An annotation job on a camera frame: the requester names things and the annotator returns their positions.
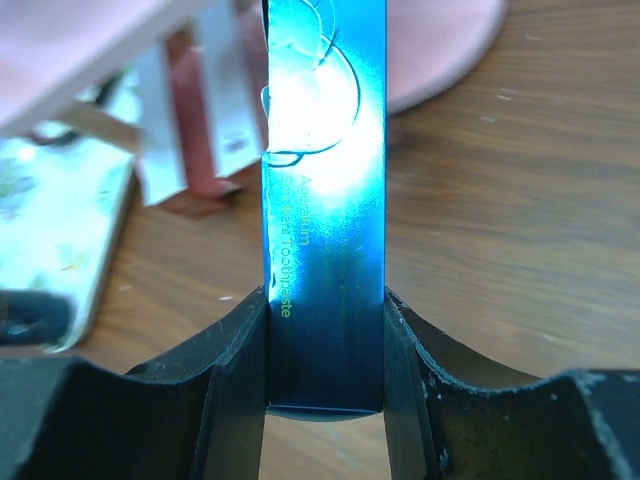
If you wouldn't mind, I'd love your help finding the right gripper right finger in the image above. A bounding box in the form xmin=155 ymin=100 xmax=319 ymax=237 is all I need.
xmin=384 ymin=292 xmax=639 ymax=479

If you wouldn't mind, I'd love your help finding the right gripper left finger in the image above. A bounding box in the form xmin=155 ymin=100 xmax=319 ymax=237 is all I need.
xmin=1 ymin=289 xmax=266 ymax=479

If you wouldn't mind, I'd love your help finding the blue toothpaste box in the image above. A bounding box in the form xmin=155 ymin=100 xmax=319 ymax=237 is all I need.
xmin=262 ymin=1 xmax=387 ymax=421

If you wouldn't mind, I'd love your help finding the red toothpaste box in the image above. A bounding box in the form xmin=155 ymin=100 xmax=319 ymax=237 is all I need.
xmin=195 ymin=1 xmax=263 ymax=178
xmin=136 ymin=26 xmax=239 ymax=219

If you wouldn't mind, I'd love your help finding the pink three-tier shelf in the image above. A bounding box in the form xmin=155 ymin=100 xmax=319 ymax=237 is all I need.
xmin=1 ymin=1 xmax=507 ymax=137

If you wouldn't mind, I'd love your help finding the dark mug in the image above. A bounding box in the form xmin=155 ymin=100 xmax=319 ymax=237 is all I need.
xmin=1 ymin=290 xmax=74 ymax=347

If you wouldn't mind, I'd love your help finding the floral serving tray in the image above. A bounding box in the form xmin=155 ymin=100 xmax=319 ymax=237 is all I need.
xmin=1 ymin=140 xmax=134 ymax=352

